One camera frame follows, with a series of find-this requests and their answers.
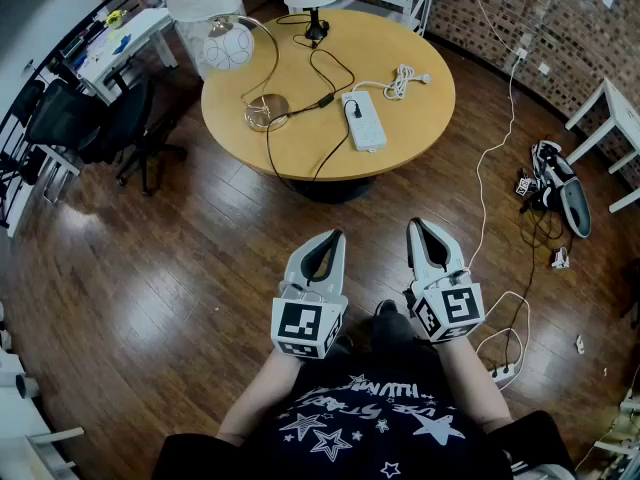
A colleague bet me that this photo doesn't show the white side table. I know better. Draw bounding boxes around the white side table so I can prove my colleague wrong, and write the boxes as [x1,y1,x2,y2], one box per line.
[564,76,640,215]

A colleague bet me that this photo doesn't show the white furniture frame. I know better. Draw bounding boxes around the white furniture frame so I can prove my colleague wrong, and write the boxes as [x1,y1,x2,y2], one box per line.
[0,302,86,480]

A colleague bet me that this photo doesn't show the person's right forearm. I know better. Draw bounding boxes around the person's right forearm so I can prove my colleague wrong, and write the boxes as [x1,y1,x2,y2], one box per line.
[433,336,515,434]

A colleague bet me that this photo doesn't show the black floor cables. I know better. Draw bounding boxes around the black floor cables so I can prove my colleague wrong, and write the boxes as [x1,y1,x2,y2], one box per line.
[518,195,569,299]

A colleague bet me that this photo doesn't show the white floor power strip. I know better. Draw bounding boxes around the white floor power strip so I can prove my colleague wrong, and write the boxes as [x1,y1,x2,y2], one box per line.
[487,362,522,385]

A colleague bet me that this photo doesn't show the long white table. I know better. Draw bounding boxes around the long white table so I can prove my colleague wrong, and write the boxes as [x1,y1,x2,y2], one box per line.
[74,7,180,107]

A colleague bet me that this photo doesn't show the person's black trousers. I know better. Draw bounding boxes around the person's black trousers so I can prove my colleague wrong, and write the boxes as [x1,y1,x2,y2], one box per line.
[327,311,440,369]

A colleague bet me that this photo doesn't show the spare grey gripper device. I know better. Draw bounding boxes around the spare grey gripper device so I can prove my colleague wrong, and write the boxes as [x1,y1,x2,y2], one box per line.
[529,139,594,240]

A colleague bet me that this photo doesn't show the long white cable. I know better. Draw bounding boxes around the long white cable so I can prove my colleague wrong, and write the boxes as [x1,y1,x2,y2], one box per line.
[463,59,518,275]
[465,0,519,54]

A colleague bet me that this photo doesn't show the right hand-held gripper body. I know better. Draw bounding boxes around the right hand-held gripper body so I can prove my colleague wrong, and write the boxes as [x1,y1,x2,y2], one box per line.
[401,266,486,345]

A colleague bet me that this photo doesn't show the white floor strip cable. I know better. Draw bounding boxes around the white floor strip cable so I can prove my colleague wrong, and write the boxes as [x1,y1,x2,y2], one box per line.
[474,290,532,370]

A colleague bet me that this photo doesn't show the gold globe lamp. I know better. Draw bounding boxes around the gold globe lamp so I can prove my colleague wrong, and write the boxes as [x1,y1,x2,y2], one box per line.
[201,15,292,134]

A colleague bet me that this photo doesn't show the white power strip cable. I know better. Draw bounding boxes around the white power strip cable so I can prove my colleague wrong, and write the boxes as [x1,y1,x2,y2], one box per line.
[351,64,432,102]

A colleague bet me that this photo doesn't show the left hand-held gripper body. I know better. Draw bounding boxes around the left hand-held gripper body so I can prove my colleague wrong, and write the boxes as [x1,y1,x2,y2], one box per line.
[271,273,350,360]

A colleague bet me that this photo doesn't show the person's left forearm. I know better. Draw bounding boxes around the person's left forearm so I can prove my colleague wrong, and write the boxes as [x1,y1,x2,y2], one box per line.
[217,350,307,445]

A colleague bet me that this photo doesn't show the person in black printed shirt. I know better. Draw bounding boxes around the person in black printed shirt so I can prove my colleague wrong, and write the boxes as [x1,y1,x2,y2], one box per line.
[158,352,577,480]

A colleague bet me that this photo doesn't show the black office chair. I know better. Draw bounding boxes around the black office chair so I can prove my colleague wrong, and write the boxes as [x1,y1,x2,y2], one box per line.
[23,76,190,198]

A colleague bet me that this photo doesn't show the black power cable with switch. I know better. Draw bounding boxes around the black power cable with switch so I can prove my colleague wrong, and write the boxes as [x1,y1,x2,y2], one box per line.
[265,13,362,186]

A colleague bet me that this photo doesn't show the black table pedestal base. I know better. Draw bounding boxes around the black table pedestal base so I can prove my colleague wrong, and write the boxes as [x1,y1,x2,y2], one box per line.
[287,175,377,205]

